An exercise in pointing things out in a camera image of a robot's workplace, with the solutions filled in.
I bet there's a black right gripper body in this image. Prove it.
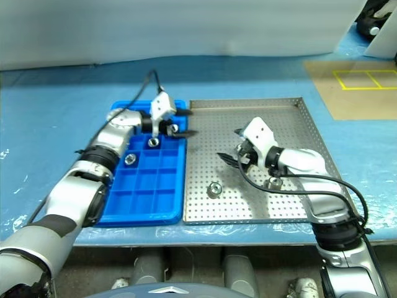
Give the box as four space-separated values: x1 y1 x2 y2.
234 139 260 170

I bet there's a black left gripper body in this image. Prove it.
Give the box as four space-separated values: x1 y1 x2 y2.
156 112 182 137

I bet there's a perforated steel tray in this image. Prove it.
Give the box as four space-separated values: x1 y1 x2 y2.
182 97 353 225

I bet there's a blue plastic compartment tray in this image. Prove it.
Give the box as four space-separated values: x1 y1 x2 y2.
92 99 190 228

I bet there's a white backdrop sheet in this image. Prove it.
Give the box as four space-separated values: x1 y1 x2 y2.
0 0 368 73

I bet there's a grey rounded cylinder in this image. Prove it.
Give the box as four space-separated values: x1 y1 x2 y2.
133 250 171 285
223 250 260 298

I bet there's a brown cardboard sheet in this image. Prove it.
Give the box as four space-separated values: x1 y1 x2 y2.
303 60 397 120

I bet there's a white rounded object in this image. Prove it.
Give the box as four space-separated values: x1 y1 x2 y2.
287 278 322 298
110 277 130 290

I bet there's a blue-grey rounded robot shell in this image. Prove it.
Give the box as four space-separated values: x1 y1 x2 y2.
102 281 238 298

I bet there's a black device with white parts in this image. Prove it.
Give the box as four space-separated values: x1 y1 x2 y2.
355 0 397 35

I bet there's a white slanted panel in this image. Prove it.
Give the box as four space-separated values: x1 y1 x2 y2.
362 11 397 59

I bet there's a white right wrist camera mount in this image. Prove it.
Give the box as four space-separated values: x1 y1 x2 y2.
241 117 277 168

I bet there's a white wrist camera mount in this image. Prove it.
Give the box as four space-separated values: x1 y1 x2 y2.
149 92 177 138
241 117 277 168

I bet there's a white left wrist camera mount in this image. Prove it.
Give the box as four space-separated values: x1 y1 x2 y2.
149 92 177 138

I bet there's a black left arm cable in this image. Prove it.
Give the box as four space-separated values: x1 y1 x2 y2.
28 70 166 224

